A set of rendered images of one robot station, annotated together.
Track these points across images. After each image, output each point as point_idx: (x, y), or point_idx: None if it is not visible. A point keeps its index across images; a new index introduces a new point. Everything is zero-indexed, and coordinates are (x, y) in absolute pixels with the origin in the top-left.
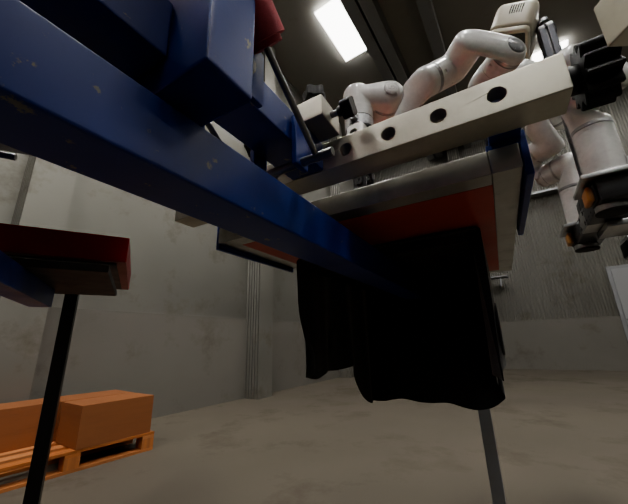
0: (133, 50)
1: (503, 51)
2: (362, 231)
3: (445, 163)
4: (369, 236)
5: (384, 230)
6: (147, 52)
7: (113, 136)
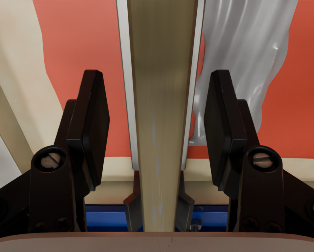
0: None
1: None
2: (64, 1)
3: None
4: (115, 2)
5: (99, 48)
6: None
7: None
